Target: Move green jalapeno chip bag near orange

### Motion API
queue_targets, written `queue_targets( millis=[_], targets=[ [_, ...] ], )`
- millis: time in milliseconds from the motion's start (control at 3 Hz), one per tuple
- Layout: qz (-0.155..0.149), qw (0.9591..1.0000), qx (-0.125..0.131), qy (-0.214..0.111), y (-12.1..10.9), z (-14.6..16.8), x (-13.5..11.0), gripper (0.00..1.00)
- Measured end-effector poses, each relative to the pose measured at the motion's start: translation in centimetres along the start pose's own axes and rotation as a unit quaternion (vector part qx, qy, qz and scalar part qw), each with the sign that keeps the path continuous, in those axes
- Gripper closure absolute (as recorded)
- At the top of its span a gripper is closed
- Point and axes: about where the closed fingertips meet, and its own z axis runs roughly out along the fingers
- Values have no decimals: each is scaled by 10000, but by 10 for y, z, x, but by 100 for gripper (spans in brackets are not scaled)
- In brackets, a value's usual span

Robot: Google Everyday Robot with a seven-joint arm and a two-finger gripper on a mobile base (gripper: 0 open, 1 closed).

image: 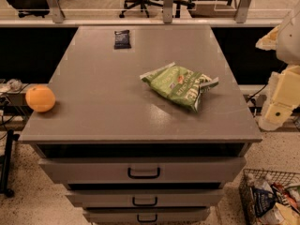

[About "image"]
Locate wire basket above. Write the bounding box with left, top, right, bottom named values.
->
left=239, top=169, right=300, bottom=225

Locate red snack bag in basket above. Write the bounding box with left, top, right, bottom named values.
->
left=271, top=183, right=297, bottom=209

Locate drawer black handle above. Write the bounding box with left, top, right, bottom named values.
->
left=136, top=214, right=158, bottom=223
left=127, top=168, right=160, bottom=179
left=131, top=197, right=158, bottom=207

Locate black stand left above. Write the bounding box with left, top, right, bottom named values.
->
left=0, top=129, right=20, bottom=198

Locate black cable right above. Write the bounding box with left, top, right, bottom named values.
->
left=246, top=64, right=287, bottom=104

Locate dark blue bag in basket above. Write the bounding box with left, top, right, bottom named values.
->
left=252, top=188, right=276, bottom=218

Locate clear plastic bag left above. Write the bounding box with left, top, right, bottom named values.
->
left=7, top=79, right=23, bottom=92

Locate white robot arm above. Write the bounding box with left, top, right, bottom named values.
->
left=256, top=9, right=300, bottom=131

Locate dark blue snack packet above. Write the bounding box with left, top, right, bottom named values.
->
left=114, top=30, right=131, bottom=49

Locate orange fruit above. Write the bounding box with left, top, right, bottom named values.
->
left=25, top=85, right=55, bottom=113

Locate green jalapeno chip bag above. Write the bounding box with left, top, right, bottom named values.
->
left=140, top=63, right=218, bottom=113

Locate top drawer black handle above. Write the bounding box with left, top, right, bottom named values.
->
left=127, top=168, right=160, bottom=179

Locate grey drawer cabinet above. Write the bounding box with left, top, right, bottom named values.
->
left=21, top=25, right=262, bottom=225

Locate middle drawer black handle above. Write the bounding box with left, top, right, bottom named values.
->
left=131, top=197, right=158, bottom=207

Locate black office chair centre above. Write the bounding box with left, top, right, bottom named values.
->
left=119, top=0, right=164, bottom=18

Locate yellow bag in basket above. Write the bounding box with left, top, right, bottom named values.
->
left=276, top=203, right=300, bottom=225

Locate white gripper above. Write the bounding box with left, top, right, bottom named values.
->
left=255, top=25, right=300, bottom=131

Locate bottom drawer black handle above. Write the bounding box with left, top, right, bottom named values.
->
left=136, top=214, right=158, bottom=223

